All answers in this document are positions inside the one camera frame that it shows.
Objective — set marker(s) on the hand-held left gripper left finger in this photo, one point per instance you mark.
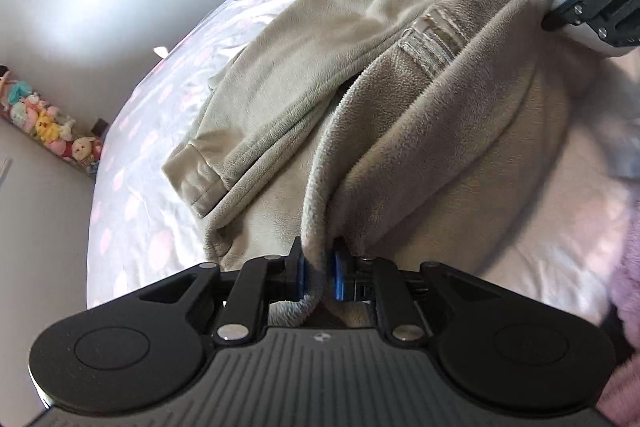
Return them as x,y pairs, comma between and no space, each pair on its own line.
299,274

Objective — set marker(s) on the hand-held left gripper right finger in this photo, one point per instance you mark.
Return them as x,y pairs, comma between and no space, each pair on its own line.
340,277

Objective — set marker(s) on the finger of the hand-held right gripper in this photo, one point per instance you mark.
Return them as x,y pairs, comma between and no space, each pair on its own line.
607,14

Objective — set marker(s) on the beige fleece zip hoodie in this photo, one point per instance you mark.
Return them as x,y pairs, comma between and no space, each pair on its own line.
450,117

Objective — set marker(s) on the bed with pink-dotted sheet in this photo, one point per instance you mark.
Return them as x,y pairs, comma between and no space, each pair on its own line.
165,117

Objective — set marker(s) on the pink fluffy cloth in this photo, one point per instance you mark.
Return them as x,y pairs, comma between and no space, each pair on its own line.
627,307

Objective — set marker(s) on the row of plush toys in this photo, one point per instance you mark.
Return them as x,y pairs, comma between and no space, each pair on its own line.
45,127

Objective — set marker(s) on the small black wall box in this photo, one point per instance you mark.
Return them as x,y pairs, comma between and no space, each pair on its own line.
100,127

